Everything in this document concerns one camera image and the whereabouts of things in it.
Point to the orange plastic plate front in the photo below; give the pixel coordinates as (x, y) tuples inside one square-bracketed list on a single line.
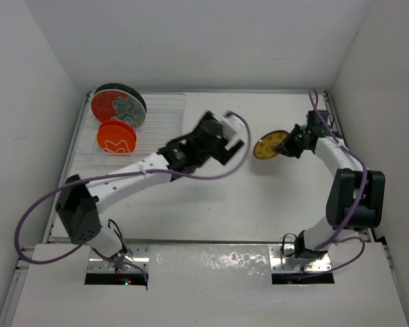
[(115, 139)]

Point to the dark green rimmed plate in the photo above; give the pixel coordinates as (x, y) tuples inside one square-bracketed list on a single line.
[(124, 88)]

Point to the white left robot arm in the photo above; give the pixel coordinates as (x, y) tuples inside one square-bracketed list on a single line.
[(82, 200)]

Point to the red plate with teal flower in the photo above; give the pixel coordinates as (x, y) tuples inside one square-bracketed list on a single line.
[(118, 105)]

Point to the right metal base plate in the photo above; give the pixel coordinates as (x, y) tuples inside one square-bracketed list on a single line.
[(283, 262)]

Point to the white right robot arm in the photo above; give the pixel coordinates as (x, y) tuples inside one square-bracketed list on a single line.
[(356, 196)]

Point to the white wire dish rack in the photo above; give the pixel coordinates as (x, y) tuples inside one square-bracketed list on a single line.
[(164, 122)]

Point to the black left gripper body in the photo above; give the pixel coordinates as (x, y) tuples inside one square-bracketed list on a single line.
[(201, 158)]

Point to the yellow patterned small plate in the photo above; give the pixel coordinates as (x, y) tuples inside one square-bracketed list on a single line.
[(262, 149)]

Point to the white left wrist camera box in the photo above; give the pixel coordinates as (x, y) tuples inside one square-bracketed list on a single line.
[(232, 126)]

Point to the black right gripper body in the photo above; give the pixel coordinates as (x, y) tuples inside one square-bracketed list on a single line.
[(304, 132)]

